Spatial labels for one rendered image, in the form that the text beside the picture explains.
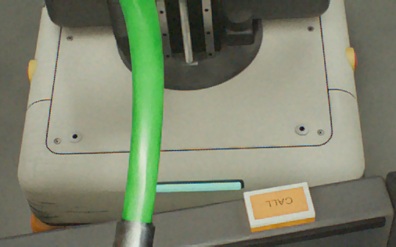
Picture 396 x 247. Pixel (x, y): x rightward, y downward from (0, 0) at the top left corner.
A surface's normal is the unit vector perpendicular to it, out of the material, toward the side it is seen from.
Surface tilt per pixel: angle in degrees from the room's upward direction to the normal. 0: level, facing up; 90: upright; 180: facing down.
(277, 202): 0
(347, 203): 0
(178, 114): 0
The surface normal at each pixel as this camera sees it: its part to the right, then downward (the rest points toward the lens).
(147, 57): 0.11, 0.70
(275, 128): -0.07, -0.60
